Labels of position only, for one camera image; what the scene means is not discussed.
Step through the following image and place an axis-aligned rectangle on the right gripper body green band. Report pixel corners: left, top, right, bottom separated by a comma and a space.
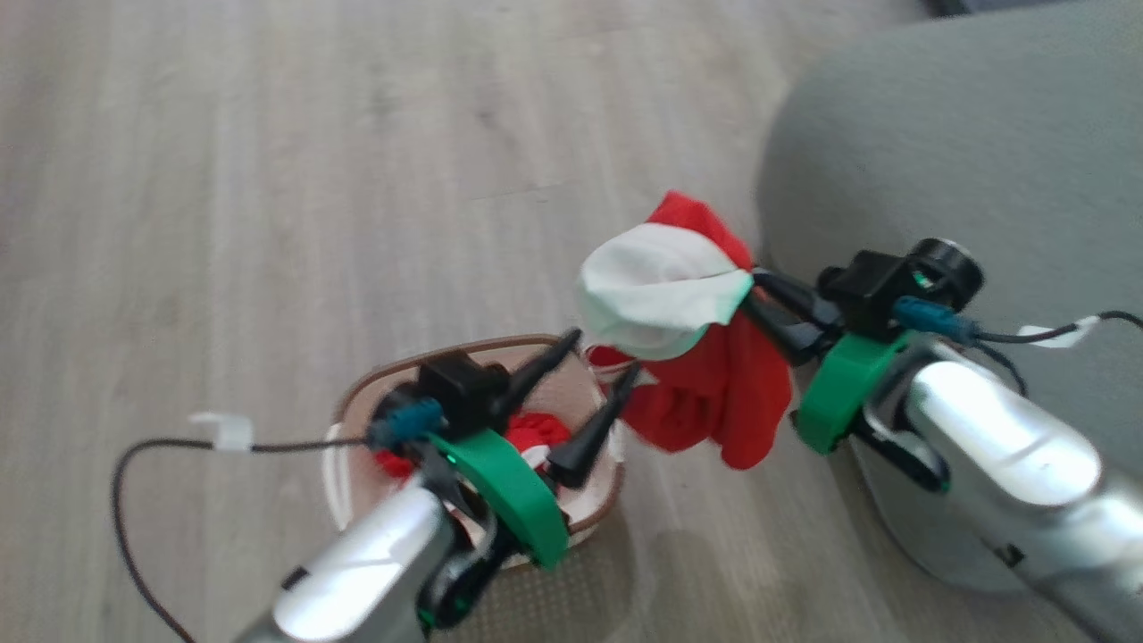
791, 329, 910, 455

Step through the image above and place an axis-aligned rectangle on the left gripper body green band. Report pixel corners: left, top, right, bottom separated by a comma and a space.
427, 429, 571, 571

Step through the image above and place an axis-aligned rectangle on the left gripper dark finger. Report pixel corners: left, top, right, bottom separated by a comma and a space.
489, 328, 583, 422
545, 363, 642, 489

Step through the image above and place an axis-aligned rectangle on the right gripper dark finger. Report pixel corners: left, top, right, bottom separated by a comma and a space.
739, 293, 830, 368
752, 266, 847, 328

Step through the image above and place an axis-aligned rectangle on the red garment with white band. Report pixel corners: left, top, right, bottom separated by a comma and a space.
373, 411, 574, 480

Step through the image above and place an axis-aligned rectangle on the white and red garment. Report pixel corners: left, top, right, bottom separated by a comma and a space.
576, 190, 794, 471

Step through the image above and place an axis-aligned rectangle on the cream laundry basket brown rim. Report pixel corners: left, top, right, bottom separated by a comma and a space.
322, 334, 627, 570

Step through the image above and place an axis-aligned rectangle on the grey fabric sofa seat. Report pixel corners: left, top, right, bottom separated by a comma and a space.
756, 0, 1143, 596

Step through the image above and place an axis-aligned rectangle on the dark grey furniture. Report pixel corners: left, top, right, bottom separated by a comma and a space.
924, 0, 1077, 18

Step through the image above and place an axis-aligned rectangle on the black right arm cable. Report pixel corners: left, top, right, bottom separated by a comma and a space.
893, 298, 1143, 398

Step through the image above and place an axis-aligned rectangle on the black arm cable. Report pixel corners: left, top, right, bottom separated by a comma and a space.
893, 298, 1143, 398
110, 412, 443, 643

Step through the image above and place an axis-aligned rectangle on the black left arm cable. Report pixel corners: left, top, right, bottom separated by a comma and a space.
110, 412, 443, 643

